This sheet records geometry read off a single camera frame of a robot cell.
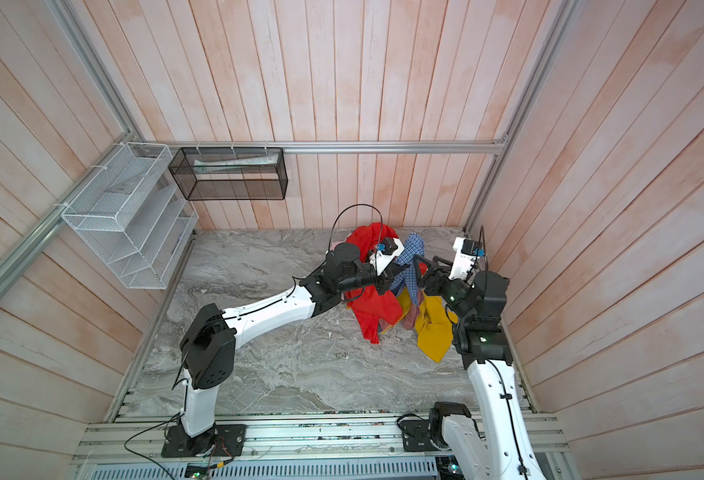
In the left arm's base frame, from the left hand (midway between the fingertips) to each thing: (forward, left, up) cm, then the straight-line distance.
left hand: (408, 268), depth 74 cm
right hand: (-1, -3, +5) cm, 6 cm away
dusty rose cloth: (-2, -4, -25) cm, 25 cm away
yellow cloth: (-4, -12, -24) cm, 27 cm away
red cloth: (-3, +9, -13) cm, 16 cm away
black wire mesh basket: (+44, +57, -3) cm, 72 cm away
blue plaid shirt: (-2, 0, -3) cm, 4 cm away
